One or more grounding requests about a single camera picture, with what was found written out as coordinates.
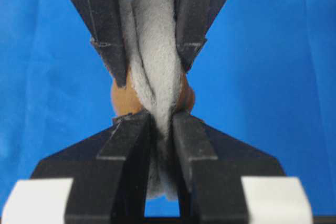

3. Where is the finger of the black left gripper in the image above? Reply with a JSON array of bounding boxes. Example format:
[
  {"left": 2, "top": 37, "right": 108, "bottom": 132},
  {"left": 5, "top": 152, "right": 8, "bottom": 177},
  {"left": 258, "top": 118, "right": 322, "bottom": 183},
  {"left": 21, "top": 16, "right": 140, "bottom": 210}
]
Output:
[
  {"left": 175, "top": 0, "right": 226, "bottom": 71},
  {"left": 71, "top": 0, "right": 128, "bottom": 88}
]

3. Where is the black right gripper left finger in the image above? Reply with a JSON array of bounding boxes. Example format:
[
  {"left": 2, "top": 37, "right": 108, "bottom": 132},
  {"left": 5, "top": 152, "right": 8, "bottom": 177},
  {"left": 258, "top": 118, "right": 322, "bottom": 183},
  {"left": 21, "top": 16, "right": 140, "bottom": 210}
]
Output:
[{"left": 2, "top": 112, "right": 152, "bottom": 224}]

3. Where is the blue table cloth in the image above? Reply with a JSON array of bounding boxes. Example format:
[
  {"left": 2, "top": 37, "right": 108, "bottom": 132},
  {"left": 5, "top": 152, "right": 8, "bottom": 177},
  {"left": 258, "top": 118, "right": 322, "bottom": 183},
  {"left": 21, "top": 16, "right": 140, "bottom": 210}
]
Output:
[{"left": 1, "top": 0, "right": 335, "bottom": 215}]

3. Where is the black aluminium table frame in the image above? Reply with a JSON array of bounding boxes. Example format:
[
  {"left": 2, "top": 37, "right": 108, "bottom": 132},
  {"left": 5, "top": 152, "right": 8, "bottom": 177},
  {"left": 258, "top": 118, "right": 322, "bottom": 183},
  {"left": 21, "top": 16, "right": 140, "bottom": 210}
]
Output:
[{"left": 142, "top": 216, "right": 335, "bottom": 224}]

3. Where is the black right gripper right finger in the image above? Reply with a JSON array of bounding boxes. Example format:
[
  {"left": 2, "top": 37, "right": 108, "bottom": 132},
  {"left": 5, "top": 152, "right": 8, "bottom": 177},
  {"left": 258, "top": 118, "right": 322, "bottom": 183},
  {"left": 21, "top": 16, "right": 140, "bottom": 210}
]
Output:
[{"left": 172, "top": 112, "right": 313, "bottom": 224}]

